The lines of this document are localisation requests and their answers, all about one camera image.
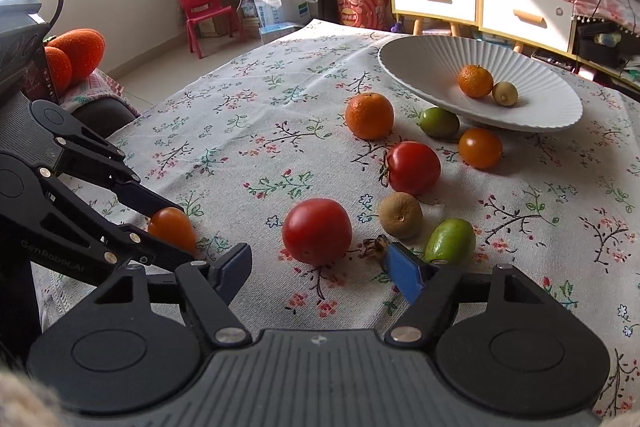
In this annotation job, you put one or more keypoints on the pink floral cover cloth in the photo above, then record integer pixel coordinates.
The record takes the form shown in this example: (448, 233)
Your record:
(622, 12)

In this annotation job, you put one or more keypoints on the floral tablecloth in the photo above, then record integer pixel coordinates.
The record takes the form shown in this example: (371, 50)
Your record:
(243, 145)

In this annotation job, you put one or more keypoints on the green fruit under plate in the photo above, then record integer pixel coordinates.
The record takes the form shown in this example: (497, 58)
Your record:
(438, 123)

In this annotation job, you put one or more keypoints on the small orange tomato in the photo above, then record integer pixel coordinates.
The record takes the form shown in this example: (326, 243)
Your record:
(173, 226)

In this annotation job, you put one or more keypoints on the red plastic chair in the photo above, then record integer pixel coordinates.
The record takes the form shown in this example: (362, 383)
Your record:
(198, 11)

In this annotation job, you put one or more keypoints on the red tomato with stem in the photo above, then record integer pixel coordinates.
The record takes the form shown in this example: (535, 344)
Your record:
(410, 167)

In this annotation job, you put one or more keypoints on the white cardboard box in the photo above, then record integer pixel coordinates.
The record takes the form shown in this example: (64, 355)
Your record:
(271, 12)

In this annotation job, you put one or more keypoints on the orange plush cushion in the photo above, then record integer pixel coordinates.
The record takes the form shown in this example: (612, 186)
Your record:
(73, 56)

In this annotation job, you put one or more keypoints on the small orange mandarin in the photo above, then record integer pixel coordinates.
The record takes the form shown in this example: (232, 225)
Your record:
(475, 81)

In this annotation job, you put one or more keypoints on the small yellowish fruit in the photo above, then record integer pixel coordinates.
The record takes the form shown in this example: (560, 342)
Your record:
(505, 94)

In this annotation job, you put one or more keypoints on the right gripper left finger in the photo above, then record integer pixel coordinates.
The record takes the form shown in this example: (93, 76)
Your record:
(207, 288)

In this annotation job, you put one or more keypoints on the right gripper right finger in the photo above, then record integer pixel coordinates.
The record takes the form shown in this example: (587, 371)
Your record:
(429, 289)

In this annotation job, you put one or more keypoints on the large orange mandarin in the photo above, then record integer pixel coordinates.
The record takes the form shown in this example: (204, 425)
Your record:
(369, 116)

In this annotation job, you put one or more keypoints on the red gift box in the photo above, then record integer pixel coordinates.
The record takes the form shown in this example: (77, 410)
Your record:
(370, 14)

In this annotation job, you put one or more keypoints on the green fruit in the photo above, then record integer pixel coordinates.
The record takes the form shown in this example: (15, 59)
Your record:
(438, 123)
(452, 242)

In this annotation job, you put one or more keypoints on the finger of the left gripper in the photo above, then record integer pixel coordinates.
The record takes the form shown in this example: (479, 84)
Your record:
(87, 156)
(45, 222)

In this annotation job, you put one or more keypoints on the brown kiwi fruit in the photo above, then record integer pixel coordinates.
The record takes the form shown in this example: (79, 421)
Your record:
(400, 215)

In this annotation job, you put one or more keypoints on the white ribbed plate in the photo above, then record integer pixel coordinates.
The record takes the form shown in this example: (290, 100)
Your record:
(428, 67)

